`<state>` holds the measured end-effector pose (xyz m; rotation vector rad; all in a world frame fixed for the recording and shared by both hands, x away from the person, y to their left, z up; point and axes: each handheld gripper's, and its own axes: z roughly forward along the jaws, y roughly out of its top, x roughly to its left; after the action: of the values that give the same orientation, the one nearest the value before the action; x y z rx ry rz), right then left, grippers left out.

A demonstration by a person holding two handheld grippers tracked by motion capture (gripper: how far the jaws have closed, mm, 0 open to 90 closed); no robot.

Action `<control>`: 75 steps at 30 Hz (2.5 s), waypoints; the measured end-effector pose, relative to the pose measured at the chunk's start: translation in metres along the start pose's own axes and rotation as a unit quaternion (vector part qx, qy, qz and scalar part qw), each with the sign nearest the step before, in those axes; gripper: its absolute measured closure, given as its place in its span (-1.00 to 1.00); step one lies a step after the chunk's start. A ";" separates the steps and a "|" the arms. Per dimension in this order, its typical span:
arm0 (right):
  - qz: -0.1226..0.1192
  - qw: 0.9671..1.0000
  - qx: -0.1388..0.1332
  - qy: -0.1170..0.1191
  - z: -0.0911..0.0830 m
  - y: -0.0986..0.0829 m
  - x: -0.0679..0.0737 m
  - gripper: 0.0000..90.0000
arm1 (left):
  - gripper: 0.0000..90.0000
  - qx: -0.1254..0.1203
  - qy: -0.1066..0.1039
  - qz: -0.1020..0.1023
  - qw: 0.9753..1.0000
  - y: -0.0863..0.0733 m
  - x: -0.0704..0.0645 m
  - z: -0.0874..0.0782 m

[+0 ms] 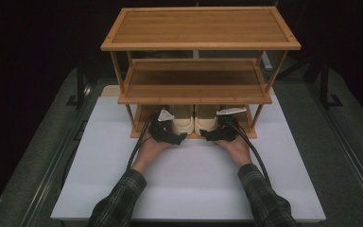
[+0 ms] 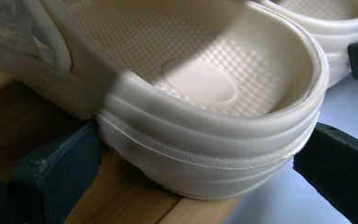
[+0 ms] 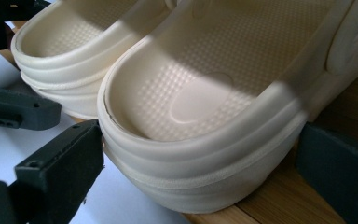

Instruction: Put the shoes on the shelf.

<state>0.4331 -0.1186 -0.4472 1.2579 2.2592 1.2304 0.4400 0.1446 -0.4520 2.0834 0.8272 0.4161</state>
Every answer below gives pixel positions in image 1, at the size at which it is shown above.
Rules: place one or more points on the black metal stand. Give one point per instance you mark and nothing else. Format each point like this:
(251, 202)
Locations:
(80, 85)
(325, 85)

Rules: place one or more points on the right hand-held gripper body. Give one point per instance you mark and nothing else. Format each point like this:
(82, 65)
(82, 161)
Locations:
(228, 126)

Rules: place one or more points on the metal frame rail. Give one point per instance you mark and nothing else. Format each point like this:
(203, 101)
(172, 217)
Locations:
(346, 148)
(53, 170)

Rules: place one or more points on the beige clog shoe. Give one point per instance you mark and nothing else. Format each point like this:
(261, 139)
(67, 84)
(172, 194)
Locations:
(206, 121)
(182, 121)

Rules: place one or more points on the wooden three-tier shoe rack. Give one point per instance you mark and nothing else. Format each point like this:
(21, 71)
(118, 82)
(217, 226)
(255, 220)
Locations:
(198, 28)

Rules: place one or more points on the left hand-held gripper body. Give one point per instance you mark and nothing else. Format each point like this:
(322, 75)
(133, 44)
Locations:
(162, 129)

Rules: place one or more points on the white stand leg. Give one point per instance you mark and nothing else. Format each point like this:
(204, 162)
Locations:
(267, 61)

